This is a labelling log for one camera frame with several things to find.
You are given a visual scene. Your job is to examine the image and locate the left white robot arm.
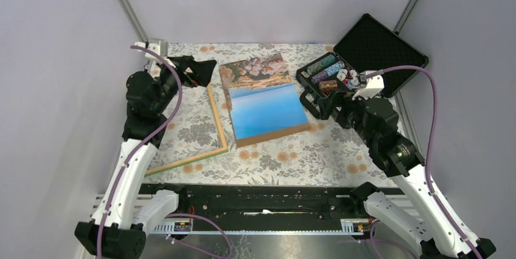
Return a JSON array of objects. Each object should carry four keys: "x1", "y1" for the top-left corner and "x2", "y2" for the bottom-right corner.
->
[{"x1": 74, "y1": 56, "x2": 217, "y2": 258}]

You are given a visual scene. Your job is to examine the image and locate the wooden picture frame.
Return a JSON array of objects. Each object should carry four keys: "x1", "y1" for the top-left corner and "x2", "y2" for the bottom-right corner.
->
[{"x1": 145, "y1": 86, "x2": 228, "y2": 176}]

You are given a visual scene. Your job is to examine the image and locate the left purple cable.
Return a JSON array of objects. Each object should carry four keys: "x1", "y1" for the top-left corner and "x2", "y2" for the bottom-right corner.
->
[{"x1": 96, "y1": 45, "x2": 183, "y2": 259}]

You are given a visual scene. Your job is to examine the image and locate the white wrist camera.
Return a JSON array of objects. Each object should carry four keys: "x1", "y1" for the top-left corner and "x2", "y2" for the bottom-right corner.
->
[
  {"x1": 134, "y1": 38, "x2": 169, "y2": 71},
  {"x1": 352, "y1": 70, "x2": 385, "y2": 100}
]

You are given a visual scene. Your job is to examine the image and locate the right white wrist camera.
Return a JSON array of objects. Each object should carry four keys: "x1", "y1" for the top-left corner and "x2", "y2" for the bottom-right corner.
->
[{"x1": 352, "y1": 70, "x2": 385, "y2": 100}]

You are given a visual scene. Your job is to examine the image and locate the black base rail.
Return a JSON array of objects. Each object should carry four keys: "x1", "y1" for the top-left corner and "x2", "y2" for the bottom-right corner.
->
[{"x1": 139, "y1": 183, "x2": 370, "y2": 233}]

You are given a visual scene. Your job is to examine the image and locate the brown backing board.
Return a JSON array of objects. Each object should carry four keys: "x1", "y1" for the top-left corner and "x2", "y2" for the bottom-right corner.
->
[{"x1": 236, "y1": 123, "x2": 310, "y2": 148}]

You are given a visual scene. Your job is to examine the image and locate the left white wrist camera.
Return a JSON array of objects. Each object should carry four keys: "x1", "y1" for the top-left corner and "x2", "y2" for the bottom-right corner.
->
[{"x1": 134, "y1": 38, "x2": 169, "y2": 71}]

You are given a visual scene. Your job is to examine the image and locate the black poker chip case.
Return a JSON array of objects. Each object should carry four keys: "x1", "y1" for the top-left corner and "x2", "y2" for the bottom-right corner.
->
[{"x1": 296, "y1": 13, "x2": 430, "y2": 119}]

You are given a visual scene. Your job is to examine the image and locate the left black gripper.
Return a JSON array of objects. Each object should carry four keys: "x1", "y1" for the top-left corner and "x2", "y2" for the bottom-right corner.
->
[{"x1": 153, "y1": 55, "x2": 217, "y2": 113}]

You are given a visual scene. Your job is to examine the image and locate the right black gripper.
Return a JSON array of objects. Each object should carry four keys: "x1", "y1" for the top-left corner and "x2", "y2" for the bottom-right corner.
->
[{"x1": 316, "y1": 88, "x2": 375, "y2": 147}]

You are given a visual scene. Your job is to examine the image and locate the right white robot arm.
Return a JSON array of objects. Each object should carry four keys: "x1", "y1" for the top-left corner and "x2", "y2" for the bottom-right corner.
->
[{"x1": 300, "y1": 89, "x2": 496, "y2": 258}]

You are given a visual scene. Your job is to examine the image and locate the sea landscape photo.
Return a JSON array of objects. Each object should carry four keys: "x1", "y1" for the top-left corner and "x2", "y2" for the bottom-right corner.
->
[{"x1": 220, "y1": 54, "x2": 309, "y2": 140}]

